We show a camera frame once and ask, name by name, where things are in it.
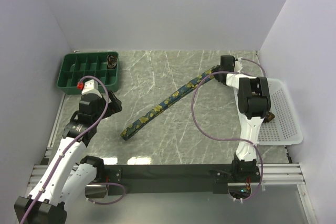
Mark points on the black base bar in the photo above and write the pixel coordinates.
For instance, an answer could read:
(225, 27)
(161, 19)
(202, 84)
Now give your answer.
(196, 178)

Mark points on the green compartment tray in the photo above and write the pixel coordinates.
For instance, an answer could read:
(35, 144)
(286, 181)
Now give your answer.
(75, 66)

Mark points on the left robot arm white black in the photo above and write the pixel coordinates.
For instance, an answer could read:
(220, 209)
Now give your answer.
(61, 183)

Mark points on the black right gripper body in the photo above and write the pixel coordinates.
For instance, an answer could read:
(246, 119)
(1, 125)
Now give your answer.
(218, 69)

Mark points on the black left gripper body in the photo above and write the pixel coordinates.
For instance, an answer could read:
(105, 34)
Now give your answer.
(113, 107)

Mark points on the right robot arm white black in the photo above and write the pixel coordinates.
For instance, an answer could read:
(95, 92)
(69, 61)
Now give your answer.
(253, 103)

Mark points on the dark key-pattern tie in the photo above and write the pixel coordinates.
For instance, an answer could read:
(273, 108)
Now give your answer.
(268, 117)

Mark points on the white plastic basket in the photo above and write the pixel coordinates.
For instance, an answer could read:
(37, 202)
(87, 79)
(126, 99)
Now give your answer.
(284, 129)

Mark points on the rolled dark tie in tray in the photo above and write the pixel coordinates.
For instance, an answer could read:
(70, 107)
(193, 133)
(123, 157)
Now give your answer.
(112, 61)

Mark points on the blue floral yellow tie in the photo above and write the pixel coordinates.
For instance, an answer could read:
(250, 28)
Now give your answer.
(141, 122)

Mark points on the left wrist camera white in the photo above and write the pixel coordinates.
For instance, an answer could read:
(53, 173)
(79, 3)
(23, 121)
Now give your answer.
(89, 87)

